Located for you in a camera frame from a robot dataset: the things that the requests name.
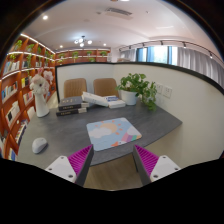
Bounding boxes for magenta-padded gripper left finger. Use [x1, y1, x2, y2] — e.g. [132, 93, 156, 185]
[45, 144, 95, 187]

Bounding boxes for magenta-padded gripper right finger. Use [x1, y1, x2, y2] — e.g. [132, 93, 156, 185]
[132, 144, 181, 186]

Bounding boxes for white computer mouse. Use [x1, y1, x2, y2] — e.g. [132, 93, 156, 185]
[31, 137, 49, 155]

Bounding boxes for pastel cloud print mouse pad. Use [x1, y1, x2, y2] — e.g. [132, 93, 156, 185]
[86, 116, 143, 152]

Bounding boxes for white pitcher vase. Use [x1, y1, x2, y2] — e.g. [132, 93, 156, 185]
[34, 91, 51, 118]

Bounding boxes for white leaning book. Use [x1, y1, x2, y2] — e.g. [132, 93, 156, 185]
[81, 91, 110, 108]

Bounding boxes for tan upholstered chair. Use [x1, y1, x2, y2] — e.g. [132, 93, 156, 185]
[63, 77, 88, 99]
[92, 77, 120, 98]

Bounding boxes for pink and white flowers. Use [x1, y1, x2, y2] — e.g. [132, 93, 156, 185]
[29, 67, 54, 97]

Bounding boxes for green plant in white pot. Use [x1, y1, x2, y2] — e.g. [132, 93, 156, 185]
[115, 73, 158, 112]

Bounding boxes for long orange bookshelf unit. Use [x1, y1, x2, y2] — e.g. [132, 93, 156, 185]
[0, 33, 58, 161]

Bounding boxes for grey curtain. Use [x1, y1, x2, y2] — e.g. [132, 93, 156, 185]
[176, 46, 224, 89]

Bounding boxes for window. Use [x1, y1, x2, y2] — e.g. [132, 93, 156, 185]
[135, 45, 179, 66]

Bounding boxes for orange shelf unit with plants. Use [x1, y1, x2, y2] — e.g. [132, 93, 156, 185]
[54, 48, 112, 65]

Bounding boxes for globe bulb chandelier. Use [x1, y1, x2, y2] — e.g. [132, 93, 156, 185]
[73, 35, 93, 48]

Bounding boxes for recessed ceiling lights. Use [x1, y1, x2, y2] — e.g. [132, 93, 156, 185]
[41, 0, 131, 50]

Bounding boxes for ceiling air vent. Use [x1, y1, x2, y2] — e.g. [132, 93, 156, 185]
[103, 6, 134, 19]

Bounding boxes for white wall socket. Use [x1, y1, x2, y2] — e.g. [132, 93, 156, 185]
[162, 85, 173, 99]
[155, 83, 164, 95]

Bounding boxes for black ceiling track light rail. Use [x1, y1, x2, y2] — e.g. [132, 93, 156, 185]
[118, 39, 214, 59]

